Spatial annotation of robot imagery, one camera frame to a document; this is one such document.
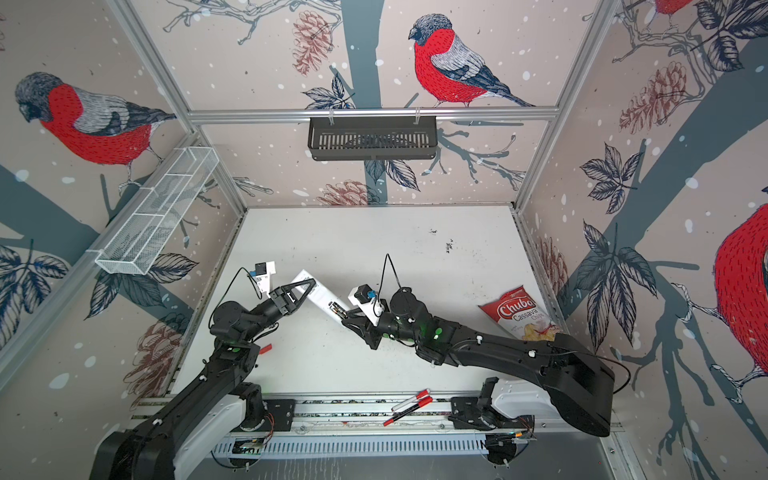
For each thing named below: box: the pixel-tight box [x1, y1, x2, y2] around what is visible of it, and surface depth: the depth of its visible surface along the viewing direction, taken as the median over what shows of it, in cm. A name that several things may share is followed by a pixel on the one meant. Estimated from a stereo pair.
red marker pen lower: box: [383, 396, 434, 427], surface depth 77 cm
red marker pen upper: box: [391, 388, 431, 412], surface depth 78 cm
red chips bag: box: [478, 286, 557, 341], surface depth 87 cm
